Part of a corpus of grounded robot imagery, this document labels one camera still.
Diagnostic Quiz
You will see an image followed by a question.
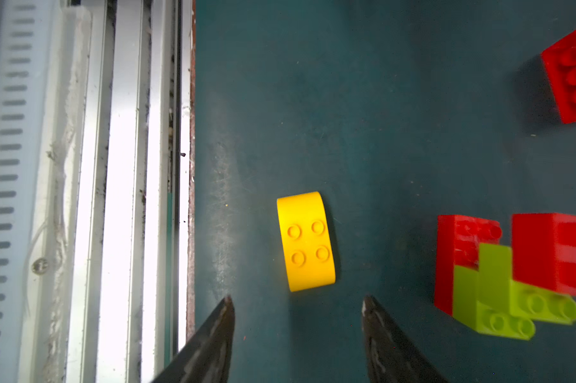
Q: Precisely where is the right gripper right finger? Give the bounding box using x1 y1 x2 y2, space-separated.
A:
361 295 447 382

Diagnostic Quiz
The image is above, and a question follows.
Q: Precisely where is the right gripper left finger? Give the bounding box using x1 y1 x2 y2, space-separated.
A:
153 295 235 383

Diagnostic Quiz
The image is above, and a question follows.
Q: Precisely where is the green lego brick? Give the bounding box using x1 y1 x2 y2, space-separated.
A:
478 244 576 325
452 266 536 341

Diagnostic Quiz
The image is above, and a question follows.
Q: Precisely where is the yellow lego brick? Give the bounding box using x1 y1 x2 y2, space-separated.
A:
277 191 336 292

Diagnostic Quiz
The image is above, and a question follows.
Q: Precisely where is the red long lego brick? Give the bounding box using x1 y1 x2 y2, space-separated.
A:
434 215 503 316

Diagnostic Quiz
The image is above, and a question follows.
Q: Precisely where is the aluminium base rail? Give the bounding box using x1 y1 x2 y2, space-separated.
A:
0 1 195 382

